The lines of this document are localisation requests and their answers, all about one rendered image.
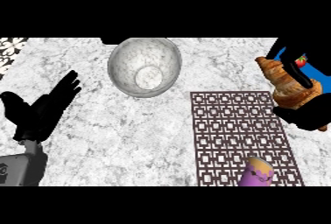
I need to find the brown patterned placemat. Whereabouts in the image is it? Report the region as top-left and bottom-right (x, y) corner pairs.
(191, 91), (306, 187)

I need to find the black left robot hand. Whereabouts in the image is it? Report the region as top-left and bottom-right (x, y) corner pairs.
(0, 69), (83, 143)

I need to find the black and white patterned tile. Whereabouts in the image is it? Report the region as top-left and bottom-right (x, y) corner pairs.
(0, 37), (30, 81)

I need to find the brown croissant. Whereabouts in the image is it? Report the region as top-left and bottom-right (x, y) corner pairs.
(253, 56), (328, 133)

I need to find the blue box with strawberry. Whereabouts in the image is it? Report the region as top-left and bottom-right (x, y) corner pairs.
(274, 46), (331, 95)

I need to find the white marble bowl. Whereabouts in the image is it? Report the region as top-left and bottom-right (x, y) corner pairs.
(107, 38), (183, 99)

